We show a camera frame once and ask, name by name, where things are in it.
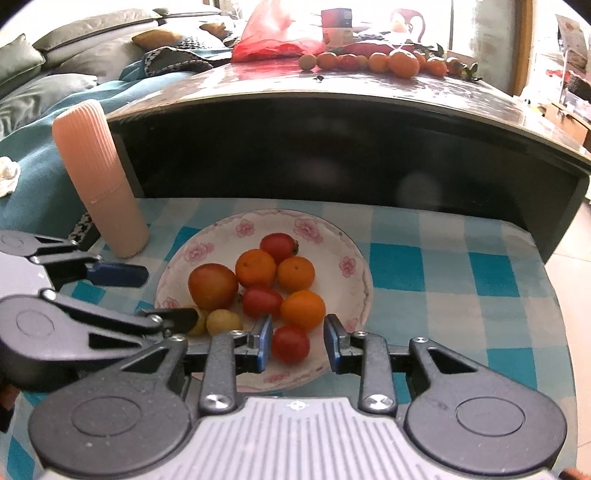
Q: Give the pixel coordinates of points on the orange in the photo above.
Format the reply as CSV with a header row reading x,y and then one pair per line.
x,y
255,267
302,310
296,273

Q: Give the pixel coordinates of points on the blue white checked tablecloth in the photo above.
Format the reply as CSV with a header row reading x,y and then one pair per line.
x,y
461,300

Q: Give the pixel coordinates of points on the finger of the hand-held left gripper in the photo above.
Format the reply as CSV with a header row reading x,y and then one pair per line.
x,y
120,275
182,319

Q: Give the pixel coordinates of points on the cardboard boxes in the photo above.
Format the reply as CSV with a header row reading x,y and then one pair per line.
x,y
572,124

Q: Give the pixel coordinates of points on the oval red tomato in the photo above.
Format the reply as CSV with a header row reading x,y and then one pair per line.
x,y
262,301

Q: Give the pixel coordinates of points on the teal blanket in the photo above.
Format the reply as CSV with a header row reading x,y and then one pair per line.
x,y
41,217

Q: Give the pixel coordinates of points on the red box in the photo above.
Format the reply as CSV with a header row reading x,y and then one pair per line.
x,y
337,18

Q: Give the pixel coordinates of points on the yellow pillow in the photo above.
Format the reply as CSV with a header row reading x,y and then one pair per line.
x,y
157,38

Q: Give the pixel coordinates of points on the large red tomato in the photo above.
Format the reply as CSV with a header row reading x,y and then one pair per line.
x,y
213,286

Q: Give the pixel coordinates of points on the small green fruit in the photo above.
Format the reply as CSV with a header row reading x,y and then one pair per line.
x,y
201,325
224,322

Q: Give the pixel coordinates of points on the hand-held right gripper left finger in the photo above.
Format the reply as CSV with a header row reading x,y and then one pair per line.
x,y
265,344

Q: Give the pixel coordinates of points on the small red tomato with stem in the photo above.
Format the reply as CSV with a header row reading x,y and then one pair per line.
x,y
277,247

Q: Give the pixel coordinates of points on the dark coffee table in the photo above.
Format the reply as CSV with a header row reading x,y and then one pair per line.
x,y
323,147

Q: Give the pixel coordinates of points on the red plastic bag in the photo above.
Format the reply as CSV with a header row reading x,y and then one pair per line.
x,y
268,32

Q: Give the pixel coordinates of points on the red white jug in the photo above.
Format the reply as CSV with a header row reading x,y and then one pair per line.
x,y
406,23

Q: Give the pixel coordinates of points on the row of oranges and tomatoes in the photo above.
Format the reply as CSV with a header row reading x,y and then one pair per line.
x,y
401,62

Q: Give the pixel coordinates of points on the white floral plate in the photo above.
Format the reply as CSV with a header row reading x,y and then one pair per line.
x,y
341,295

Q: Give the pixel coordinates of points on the grey green cushion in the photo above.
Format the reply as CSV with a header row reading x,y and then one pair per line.
x,y
18,64

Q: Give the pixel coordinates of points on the pink ribbed cup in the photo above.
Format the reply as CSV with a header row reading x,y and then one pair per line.
x,y
104,184

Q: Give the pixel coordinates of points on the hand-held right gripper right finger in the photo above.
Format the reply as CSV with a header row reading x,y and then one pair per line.
x,y
330,344

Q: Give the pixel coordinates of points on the dark patterned pillow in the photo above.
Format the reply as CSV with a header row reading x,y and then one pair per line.
x,y
175,62

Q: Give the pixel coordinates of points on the white crumpled cloth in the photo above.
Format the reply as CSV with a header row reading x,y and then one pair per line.
x,y
8,175

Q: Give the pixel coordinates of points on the grey sofa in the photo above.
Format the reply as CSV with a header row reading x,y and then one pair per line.
x,y
92,32

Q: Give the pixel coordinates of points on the round dark red tomato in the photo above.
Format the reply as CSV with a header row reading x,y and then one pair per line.
x,y
290,345

